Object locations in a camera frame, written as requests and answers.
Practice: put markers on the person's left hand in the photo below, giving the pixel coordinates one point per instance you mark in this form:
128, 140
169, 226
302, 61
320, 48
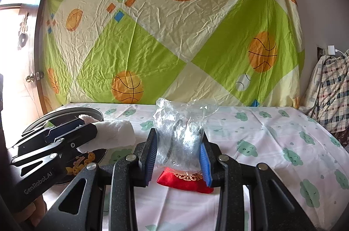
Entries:
34, 212

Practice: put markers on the white charger plug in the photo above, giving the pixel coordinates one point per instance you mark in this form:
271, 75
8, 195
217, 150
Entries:
331, 50

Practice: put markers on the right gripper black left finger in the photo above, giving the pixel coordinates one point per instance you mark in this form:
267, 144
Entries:
80, 206

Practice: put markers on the brown wooden door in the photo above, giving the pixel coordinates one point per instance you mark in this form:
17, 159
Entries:
23, 103

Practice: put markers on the green cream sports-print sheet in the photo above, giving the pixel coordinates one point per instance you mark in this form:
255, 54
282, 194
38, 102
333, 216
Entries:
234, 52

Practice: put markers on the clear plastic bag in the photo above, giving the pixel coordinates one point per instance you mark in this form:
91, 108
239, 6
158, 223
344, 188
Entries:
180, 129

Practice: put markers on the round black metal tin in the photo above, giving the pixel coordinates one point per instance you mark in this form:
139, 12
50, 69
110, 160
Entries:
57, 125

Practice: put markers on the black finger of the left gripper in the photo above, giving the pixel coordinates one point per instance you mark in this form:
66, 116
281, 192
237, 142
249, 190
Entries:
54, 143

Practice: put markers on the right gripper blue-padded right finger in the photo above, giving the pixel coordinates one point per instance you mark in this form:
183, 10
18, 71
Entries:
272, 206

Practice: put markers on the plaid checked storage bag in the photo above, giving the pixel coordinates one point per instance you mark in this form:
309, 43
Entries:
326, 98

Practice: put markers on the brass door knob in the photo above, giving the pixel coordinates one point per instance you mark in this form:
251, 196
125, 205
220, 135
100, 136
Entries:
35, 77

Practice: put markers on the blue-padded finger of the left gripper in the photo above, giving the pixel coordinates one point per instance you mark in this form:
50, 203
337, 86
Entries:
41, 137

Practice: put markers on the red gold drawstring pouch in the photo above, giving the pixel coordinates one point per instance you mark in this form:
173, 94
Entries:
193, 182

